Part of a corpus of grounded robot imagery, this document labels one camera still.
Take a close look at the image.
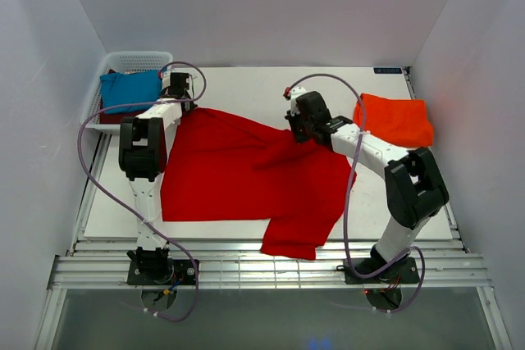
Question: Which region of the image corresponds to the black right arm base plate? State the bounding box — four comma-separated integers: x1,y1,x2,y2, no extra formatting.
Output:
336,257,420,284

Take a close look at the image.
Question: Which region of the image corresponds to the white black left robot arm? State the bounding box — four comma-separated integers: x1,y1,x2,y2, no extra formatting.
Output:
118,70,194,285

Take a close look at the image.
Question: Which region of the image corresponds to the dark red folded t shirt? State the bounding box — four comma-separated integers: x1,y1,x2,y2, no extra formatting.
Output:
99,67,143,125

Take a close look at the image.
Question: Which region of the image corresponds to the blue folded t shirt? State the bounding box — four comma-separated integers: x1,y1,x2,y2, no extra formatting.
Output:
99,70,162,114

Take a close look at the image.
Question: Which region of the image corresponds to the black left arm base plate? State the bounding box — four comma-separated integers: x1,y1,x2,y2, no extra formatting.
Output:
126,258,199,287

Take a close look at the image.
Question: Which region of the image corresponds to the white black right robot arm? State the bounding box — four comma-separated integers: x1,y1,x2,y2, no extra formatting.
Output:
284,87,450,282

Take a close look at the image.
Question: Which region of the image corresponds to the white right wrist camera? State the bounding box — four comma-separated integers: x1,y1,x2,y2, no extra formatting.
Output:
283,86,308,113

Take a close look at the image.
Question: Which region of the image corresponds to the orange folded t shirt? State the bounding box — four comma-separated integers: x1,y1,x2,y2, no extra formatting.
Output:
353,93,434,148

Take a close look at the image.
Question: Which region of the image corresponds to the white plastic basket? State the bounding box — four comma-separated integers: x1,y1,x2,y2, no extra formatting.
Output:
81,51,173,134

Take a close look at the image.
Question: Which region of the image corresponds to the small dark label sticker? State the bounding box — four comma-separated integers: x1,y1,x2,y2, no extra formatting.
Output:
373,67,403,75

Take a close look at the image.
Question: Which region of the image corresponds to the aluminium frame rail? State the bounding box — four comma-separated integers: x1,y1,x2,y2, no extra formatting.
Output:
35,236,512,349

